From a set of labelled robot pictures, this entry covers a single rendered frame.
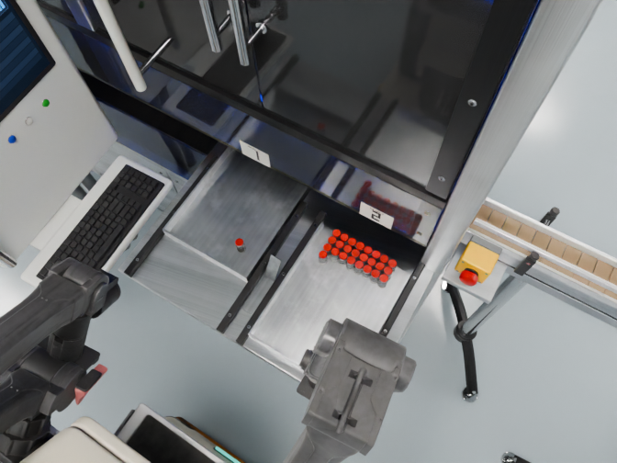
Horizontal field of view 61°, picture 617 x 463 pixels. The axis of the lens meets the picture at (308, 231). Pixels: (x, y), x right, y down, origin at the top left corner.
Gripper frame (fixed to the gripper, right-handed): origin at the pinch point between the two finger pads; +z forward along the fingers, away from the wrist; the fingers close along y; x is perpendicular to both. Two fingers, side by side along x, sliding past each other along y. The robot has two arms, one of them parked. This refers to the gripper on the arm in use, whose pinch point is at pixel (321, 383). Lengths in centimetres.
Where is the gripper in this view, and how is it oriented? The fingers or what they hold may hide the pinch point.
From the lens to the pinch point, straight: 124.5
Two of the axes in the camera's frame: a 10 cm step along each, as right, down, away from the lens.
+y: 5.2, -7.9, 3.3
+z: 0.3, 4.0, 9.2
